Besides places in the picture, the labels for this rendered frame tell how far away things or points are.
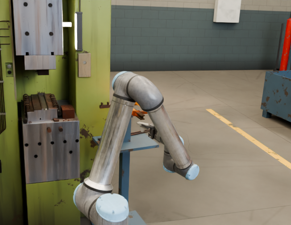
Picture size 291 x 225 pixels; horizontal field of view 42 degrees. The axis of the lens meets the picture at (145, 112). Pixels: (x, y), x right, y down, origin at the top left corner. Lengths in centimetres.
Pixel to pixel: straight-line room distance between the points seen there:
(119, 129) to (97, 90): 108
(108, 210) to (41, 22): 135
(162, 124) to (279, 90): 423
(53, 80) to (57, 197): 93
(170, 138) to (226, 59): 802
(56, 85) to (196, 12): 653
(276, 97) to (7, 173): 416
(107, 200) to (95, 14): 143
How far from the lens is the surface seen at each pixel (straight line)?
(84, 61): 276
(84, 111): 287
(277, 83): 591
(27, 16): 256
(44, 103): 284
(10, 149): 292
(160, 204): 345
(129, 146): 264
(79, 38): 271
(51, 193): 287
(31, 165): 276
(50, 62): 260
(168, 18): 904
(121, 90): 177
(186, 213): 336
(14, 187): 305
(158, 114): 175
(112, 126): 179
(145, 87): 169
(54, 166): 277
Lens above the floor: 179
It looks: 18 degrees down
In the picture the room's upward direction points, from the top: 3 degrees clockwise
